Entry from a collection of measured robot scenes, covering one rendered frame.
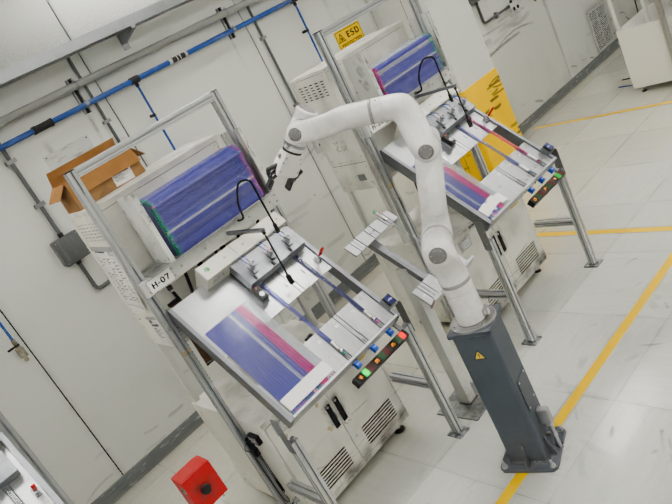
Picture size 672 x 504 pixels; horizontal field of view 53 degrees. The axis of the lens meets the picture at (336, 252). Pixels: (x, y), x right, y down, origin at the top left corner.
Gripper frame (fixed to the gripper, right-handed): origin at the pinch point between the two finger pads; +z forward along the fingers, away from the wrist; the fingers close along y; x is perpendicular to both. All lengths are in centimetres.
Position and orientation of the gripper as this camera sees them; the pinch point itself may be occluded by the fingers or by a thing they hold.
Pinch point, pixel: (278, 186)
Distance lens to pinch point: 252.4
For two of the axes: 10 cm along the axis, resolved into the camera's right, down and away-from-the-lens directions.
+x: -5.9, -5.5, 5.9
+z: -3.6, 8.3, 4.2
